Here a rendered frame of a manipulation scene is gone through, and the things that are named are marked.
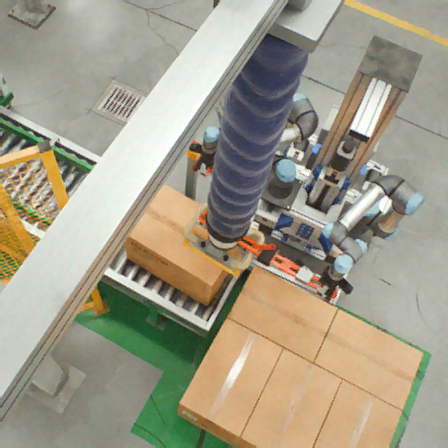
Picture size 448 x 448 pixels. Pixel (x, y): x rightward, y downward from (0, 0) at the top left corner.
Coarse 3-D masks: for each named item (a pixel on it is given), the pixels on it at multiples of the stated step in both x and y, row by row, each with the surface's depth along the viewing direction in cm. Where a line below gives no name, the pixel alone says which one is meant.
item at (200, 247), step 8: (192, 232) 304; (184, 240) 302; (200, 240) 302; (208, 240) 303; (192, 248) 300; (200, 248) 300; (208, 256) 299; (224, 256) 297; (232, 256) 300; (216, 264) 298; (224, 264) 298; (232, 272) 297
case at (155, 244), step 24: (168, 192) 338; (144, 216) 330; (168, 216) 331; (192, 216) 332; (144, 240) 323; (168, 240) 325; (144, 264) 351; (168, 264) 326; (192, 264) 320; (192, 288) 338; (216, 288) 344
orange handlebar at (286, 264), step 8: (200, 216) 295; (240, 240) 292; (248, 240) 292; (248, 248) 290; (280, 256) 290; (272, 264) 289; (280, 264) 288; (288, 264) 288; (288, 272) 287; (336, 296) 284
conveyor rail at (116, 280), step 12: (0, 216) 362; (36, 228) 359; (108, 276) 350; (120, 276) 350; (120, 288) 361; (132, 288) 348; (144, 288) 348; (156, 300) 346; (168, 312) 352; (180, 312) 344; (180, 324) 359; (192, 324) 347; (204, 324) 342
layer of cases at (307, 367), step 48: (288, 288) 362; (240, 336) 346; (288, 336) 349; (336, 336) 351; (384, 336) 354; (192, 384) 331; (240, 384) 334; (288, 384) 336; (336, 384) 339; (384, 384) 341; (240, 432) 322; (288, 432) 325; (336, 432) 327; (384, 432) 329
